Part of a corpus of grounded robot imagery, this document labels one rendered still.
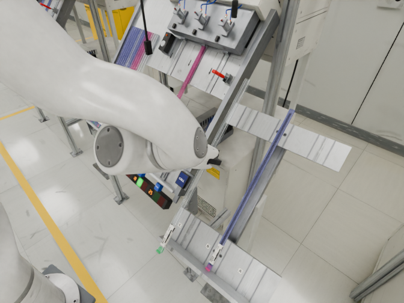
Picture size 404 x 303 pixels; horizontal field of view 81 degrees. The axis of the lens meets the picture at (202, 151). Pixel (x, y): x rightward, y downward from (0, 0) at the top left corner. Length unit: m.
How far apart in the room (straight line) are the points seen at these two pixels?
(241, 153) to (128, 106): 0.96
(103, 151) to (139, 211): 1.40
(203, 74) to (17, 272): 0.77
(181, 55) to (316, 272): 1.36
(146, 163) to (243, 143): 0.93
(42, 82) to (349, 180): 2.11
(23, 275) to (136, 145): 0.39
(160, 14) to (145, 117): 0.98
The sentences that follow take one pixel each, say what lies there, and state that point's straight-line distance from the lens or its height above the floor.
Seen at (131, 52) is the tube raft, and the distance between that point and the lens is 1.25.
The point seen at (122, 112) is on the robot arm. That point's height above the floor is 1.28.
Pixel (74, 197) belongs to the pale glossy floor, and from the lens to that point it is 2.01.
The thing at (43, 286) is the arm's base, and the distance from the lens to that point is 0.71.
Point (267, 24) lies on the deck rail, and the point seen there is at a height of 1.20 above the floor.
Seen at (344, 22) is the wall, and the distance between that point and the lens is 2.43.
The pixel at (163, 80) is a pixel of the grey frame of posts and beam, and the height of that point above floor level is 0.75.
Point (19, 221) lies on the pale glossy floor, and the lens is 2.07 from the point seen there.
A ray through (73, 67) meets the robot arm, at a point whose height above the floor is 1.32.
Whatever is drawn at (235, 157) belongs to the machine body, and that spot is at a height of 0.62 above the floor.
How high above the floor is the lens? 1.42
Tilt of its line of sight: 42 degrees down
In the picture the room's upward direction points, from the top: straight up
